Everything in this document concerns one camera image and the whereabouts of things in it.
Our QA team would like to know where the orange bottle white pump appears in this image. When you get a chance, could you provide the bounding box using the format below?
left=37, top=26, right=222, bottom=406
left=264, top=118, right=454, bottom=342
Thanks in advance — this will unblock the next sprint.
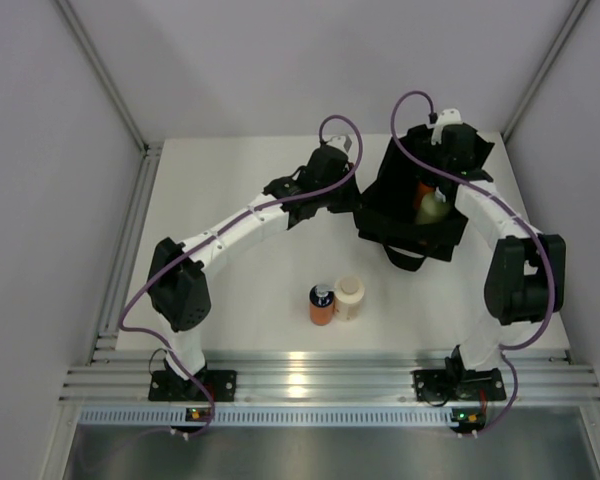
left=413, top=181, right=435, bottom=210

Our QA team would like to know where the yellow-green pump bottle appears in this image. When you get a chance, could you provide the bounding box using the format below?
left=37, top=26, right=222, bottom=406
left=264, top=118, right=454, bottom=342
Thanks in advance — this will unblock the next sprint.
left=415, top=189, right=452, bottom=225

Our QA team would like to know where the black canvas bag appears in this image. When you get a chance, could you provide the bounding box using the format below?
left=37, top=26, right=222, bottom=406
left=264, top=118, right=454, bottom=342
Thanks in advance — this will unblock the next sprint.
left=354, top=125, right=495, bottom=272

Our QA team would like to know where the cream bottle white cap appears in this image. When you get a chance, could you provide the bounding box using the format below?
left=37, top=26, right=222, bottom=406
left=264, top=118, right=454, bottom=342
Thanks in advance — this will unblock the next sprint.
left=334, top=275, right=365, bottom=321

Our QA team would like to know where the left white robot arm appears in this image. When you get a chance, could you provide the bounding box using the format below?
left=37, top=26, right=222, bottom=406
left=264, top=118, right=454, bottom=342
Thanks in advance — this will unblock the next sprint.
left=148, top=143, right=360, bottom=400

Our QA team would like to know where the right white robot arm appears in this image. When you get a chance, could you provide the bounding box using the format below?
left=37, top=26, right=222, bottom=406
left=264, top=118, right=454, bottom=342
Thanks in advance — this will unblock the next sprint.
left=417, top=121, right=566, bottom=406

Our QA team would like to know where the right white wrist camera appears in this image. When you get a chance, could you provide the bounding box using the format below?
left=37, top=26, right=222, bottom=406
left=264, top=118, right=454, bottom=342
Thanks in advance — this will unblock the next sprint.
left=430, top=108, right=463, bottom=145

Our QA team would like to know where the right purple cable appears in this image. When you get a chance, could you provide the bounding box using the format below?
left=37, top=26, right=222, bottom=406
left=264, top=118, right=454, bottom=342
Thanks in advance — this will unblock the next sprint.
left=390, top=90, right=554, bottom=441

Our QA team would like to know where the purple cable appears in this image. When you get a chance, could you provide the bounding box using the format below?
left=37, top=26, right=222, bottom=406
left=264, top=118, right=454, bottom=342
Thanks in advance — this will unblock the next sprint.
left=390, top=90, right=554, bottom=441
left=118, top=114, right=365, bottom=441

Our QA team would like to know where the right aluminium frame post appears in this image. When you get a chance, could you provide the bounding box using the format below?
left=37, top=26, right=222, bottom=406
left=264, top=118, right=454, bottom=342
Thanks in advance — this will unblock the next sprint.
left=501, top=0, right=592, bottom=143

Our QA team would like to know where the aluminium frame post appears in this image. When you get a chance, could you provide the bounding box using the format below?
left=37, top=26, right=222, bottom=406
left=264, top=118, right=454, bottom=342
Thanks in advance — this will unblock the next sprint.
left=51, top=0, right=148, bottom=153
left=501, top=0, right=592, bottom=143

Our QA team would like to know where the left aluminium frame post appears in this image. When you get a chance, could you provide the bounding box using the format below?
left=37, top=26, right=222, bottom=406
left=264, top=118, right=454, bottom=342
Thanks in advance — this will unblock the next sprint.
left=51, top=0, right=148, bottom=153

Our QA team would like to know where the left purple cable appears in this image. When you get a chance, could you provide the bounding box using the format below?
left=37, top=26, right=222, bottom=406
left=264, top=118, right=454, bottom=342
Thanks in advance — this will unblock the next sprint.
left=118, top=114, right=365, bottom=441

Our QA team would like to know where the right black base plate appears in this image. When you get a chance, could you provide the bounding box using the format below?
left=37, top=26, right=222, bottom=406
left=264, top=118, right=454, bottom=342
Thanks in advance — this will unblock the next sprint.
left=412, top=369, right=507, bottom=406

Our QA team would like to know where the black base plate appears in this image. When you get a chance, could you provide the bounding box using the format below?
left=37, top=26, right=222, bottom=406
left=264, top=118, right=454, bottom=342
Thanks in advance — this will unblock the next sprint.
left=148, top=368, right=237, bottom=403
left=412, top=369, right=507, bottom=406

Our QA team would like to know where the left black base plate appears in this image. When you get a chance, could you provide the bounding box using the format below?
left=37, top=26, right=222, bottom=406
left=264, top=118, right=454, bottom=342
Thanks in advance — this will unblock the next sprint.
left=148, top=368, right=237, bottom=403

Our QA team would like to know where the aluminium front rail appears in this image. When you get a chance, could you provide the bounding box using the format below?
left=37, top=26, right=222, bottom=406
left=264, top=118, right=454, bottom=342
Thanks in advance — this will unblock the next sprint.
left=59, top=350, right=600, bottom=406

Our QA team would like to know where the grey slotted cable duct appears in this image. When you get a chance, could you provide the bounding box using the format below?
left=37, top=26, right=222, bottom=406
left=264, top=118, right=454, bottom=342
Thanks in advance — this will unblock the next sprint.
left=79, top=406, right=483, bottom=427

